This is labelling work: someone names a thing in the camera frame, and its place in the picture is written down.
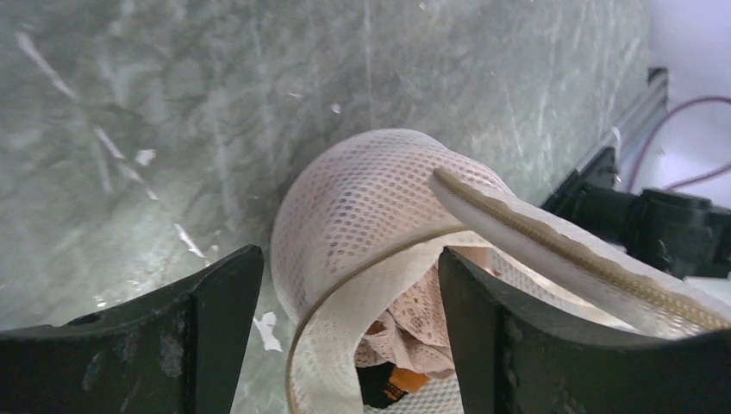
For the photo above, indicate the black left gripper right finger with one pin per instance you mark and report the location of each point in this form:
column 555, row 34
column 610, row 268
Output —
column 514, row 353

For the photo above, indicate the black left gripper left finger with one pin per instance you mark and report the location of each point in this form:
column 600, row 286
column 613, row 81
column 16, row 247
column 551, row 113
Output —
column 178, row 349

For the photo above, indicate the beige lace bra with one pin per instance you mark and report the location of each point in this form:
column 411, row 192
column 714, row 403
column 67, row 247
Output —
column 411, row 335

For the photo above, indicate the orange black bra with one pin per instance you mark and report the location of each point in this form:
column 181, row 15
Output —
column 385, row 384

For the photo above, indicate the round white mesh pouch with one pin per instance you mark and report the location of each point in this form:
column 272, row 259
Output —
column 368, row 217

